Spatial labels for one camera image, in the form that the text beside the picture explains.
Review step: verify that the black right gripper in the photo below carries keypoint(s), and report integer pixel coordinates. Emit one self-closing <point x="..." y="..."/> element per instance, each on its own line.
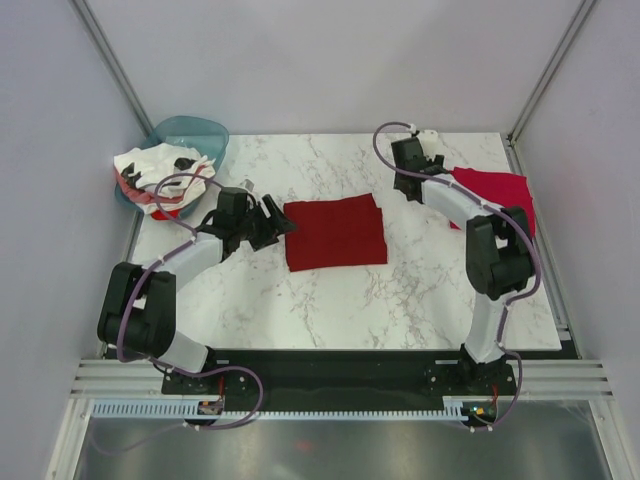
<point x="439" y="161"/>

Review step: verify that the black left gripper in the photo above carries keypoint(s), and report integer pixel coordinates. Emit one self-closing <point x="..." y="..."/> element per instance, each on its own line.
<point x="274" y="225"/>

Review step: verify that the dark red t-shirt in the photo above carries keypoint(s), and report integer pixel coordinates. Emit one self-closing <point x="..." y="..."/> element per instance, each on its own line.
<point x="335" y="233"/>

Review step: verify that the bright red t-shirt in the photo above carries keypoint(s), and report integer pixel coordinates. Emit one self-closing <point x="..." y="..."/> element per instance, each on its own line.
<point x="506" y="189"/>

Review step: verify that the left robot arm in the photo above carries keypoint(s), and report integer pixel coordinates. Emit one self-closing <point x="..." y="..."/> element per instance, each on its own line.
<point x="139" y="312"/>

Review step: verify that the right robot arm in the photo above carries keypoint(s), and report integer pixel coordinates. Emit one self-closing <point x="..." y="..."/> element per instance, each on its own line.
<point x="498" y="257"/>

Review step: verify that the teal plastic basket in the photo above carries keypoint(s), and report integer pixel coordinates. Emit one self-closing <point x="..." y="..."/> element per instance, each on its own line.
<point x="208" y="137"/>

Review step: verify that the small red garment in basket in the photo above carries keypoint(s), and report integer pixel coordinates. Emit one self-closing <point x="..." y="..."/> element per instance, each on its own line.
<point x="162" y="216"/>

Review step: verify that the white patterned t-shirt pile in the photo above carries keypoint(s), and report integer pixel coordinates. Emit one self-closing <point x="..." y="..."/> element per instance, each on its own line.
<point x="138" y="172"/>

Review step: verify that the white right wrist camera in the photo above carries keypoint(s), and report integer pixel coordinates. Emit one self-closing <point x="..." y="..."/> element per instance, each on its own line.
<point x="429" y="141"/>

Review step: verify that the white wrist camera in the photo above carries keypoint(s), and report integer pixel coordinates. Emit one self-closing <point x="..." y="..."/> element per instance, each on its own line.
<point x="429" y="141"/>
<point x="248" y="185"/>

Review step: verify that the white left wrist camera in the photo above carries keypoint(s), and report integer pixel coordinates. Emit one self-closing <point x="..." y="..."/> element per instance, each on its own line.
<point x="248" y="185"/>

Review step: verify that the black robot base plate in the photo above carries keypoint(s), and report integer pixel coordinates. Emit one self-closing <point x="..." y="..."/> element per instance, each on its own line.
<point x="334" y="380"/>

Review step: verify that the light blue cable duct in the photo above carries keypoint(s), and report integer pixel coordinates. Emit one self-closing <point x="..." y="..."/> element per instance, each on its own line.
<point x="197" y="410"/>

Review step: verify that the right aluminium frame post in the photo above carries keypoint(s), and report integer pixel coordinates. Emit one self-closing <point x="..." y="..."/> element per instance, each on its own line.
<point x="570" y="35"/>

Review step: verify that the aluminium frame post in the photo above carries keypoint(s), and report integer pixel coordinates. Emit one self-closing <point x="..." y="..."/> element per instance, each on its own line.
<point x="570" y="35"/>
<point x="99" y="39"/>

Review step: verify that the left aluminium frame post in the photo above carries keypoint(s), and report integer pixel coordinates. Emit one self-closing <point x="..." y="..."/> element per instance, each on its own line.
<point x="99" y="39"/>

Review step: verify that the aluminium front rail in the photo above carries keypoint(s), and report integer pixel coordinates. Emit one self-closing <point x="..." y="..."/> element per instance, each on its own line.
<point x="543" y="380"/>

